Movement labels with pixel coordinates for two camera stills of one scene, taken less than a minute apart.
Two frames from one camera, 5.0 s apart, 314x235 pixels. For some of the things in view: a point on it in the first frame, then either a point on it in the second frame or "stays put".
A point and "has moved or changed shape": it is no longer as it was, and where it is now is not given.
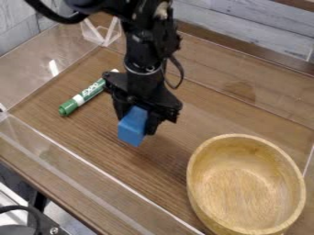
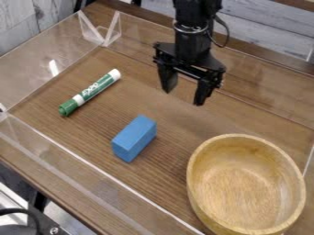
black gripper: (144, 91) to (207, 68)
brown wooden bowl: (245, 185) stays put
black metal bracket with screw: (48, 227) stays put
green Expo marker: (78, 99) stays put
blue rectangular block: (132, 126) has moved or changed shape
